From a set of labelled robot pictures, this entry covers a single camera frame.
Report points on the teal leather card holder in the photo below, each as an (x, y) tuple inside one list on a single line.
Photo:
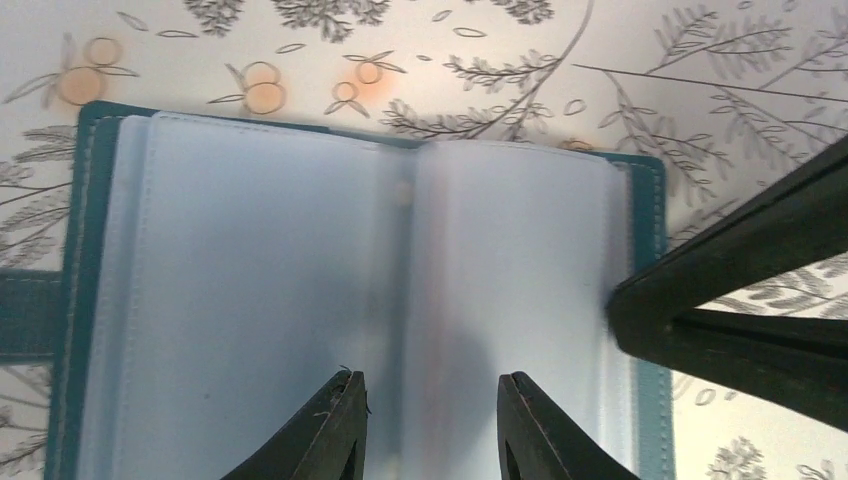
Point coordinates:
[(196, 282)]

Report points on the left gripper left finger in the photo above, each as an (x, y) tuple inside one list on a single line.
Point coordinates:
[(325, 439)]

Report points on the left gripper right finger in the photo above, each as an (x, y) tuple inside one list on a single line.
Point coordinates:
[(538, 440)]

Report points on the floral table mat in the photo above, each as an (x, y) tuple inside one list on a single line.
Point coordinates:
[(730, 95)]

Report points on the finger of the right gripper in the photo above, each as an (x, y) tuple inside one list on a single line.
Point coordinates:
[(660, 314)]

